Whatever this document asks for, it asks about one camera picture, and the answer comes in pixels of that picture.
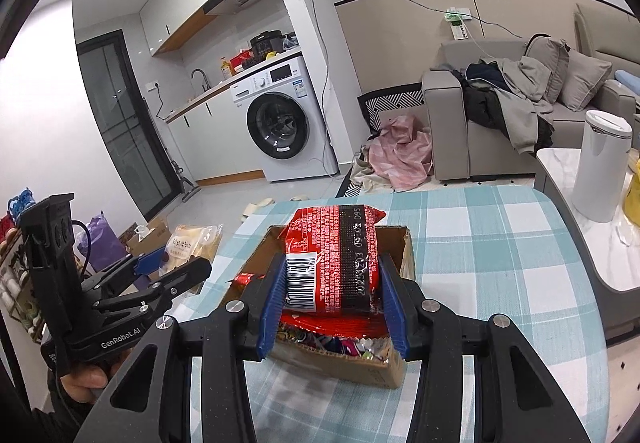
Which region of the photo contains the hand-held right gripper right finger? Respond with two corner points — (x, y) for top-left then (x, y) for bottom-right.
(377, 253), (593, 443)

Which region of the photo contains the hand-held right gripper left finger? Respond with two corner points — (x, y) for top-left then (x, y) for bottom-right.
(72, 253), (290, 443)

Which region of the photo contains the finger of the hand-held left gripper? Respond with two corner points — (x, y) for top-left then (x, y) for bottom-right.
(79, 245), (171, 291)
(92, 257), (213, 319)

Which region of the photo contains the clear bread packet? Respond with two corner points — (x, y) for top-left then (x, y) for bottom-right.
(159, 223), (223, 296)

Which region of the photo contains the red black-striped snack packet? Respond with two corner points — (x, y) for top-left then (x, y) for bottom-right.
(281, 204), (387, 315)

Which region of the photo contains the brown cardboard box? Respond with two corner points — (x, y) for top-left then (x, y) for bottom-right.
(220, 223), (417, 390)

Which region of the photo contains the person's left hand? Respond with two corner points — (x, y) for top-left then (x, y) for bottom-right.
(57, 354), (126, 407)

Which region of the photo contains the small cardboard box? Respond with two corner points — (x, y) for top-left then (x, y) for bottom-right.
(119, 218), (171, 256)

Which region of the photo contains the purple plastic bag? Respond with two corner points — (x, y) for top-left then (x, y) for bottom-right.
(86, 212), (128, 271)

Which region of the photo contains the blue bundle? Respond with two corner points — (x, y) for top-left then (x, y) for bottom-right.
(7, 189), (40, 218)

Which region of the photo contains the storage shelf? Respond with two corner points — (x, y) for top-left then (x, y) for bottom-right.
(0, 213), (51, 344)

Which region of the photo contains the stick mop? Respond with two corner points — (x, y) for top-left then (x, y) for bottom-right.
(170, 158), (202, 202)

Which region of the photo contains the white counter cabinet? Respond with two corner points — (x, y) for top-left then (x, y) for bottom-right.
(165, 80), (266, 186)

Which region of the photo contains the beige cloth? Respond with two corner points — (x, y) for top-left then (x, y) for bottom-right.
(347, 148), (396, 198)

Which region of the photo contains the dark glass door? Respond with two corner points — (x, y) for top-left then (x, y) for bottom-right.
(76, 33), (182, 218)

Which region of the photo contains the pink cloth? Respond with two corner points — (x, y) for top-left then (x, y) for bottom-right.
(367, 116), (433, 194)

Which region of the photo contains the grey sofa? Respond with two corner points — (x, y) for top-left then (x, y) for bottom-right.
(421, 5), (640, 181)

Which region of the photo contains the patterned laundry basket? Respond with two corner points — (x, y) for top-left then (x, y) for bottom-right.
(357, 85), (426, 136)

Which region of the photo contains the white marble coffee table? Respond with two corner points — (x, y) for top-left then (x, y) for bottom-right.
(534, 148), (640, 346)

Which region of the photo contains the white washing machine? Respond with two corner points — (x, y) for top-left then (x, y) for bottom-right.
(230, 55), (338, 184)

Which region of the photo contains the black jacket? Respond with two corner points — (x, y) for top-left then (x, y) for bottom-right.
(462, 63), (553, 148)

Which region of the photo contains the grey jacket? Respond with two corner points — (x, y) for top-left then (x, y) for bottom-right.
(492, 55), (555, 154)

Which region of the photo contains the black pressure cooker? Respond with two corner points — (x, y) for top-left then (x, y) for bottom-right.
(250, 30), (286, 61)

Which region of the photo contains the white trash bin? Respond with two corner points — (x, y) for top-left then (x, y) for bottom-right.
(571, 109), (633, 224)

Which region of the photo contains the yellow plastic bag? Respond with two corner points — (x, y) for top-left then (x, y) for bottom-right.
(622, 173), (640, 234)

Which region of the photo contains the grey pillow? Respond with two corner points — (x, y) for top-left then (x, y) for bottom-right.
(559, 50), (613, 111)
(525, 35), (571, 104)

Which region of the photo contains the light blue pillow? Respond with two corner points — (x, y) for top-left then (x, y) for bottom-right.
(614, 69), (640, 96)

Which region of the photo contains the white wall control panel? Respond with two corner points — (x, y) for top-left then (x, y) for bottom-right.
(442, 8), (473, 41)

